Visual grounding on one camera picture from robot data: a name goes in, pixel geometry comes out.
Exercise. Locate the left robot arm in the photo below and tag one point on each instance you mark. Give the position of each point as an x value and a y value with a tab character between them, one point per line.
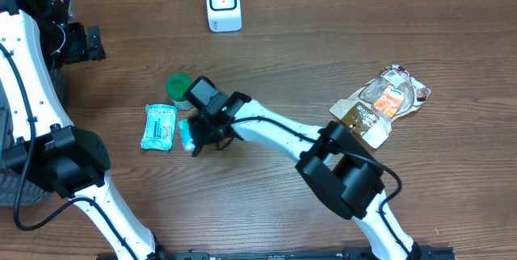
38	37

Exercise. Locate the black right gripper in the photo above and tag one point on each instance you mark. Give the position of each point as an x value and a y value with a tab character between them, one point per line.
205	136

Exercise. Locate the orange tissue pack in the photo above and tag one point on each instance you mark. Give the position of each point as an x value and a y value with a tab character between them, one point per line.
389	101

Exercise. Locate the white barcode scanner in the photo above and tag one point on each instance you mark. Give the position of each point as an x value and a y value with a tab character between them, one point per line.
224	15

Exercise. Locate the beige plastic pouch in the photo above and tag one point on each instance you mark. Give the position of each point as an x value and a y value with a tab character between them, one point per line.
357	111

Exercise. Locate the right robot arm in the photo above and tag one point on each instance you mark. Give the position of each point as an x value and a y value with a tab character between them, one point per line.
342	174

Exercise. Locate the green lid jar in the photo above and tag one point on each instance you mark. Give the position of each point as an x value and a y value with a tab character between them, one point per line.
176	85

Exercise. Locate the teal tissue pack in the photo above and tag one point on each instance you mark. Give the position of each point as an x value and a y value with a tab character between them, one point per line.
185	135

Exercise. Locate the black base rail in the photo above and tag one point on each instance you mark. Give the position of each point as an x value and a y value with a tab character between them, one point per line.
356	253

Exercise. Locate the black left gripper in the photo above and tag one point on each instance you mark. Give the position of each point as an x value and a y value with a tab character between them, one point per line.
81	51

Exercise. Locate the large teal wipes pack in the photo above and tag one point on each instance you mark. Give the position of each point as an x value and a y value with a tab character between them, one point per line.
159	127

